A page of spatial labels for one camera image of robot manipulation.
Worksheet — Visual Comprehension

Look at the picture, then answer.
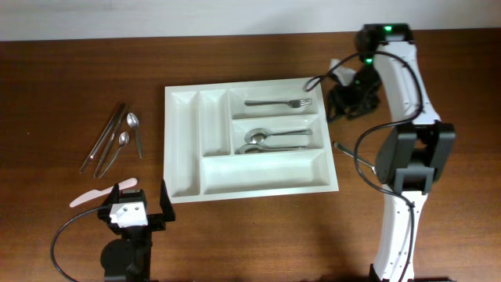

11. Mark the small teaspoon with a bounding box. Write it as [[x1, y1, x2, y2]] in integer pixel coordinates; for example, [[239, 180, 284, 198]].
[[98, 132, 130, 179], [127, 112, 142, 159]]

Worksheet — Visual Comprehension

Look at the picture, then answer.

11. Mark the small teaspoon lower left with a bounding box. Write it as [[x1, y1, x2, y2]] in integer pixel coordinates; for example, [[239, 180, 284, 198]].
[[98, 132, 130, 179]]

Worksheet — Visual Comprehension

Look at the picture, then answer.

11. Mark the steel fork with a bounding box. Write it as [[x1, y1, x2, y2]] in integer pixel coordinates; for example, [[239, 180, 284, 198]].
[[333, 141, 377, 175], [244, 98, 313, 108]]

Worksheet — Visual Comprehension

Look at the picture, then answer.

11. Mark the steel tablespoon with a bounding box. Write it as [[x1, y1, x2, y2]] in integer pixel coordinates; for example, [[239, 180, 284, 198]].
[[237, 143, 307, 154], [244, 128, 312, 144]]

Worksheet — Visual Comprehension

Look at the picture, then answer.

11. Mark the small teaspoon upper left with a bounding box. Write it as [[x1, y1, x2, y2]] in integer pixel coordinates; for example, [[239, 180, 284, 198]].
[[127, 112, 142, 159]]

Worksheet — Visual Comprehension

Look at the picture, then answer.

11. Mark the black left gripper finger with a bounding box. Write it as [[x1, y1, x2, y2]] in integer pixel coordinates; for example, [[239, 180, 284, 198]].
[[159, 179, 176, 222], [102, 183, 120, 206]]

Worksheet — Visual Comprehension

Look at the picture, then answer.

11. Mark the white plastic cutlery tray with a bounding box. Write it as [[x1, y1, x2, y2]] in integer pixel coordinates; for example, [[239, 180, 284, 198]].
[[164, 78, 339, 203]]

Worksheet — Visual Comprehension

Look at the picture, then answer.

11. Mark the pink plastic knife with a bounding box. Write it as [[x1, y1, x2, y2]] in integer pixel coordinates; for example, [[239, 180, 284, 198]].
[[69, 178, 139, 208]]

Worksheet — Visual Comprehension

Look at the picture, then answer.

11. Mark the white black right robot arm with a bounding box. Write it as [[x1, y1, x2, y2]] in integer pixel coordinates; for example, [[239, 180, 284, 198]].
[[327, 23, 456, 281]]

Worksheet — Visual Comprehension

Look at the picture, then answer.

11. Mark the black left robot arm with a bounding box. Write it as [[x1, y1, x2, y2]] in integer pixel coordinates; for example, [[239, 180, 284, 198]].
[[98, 181, 175, 281]]

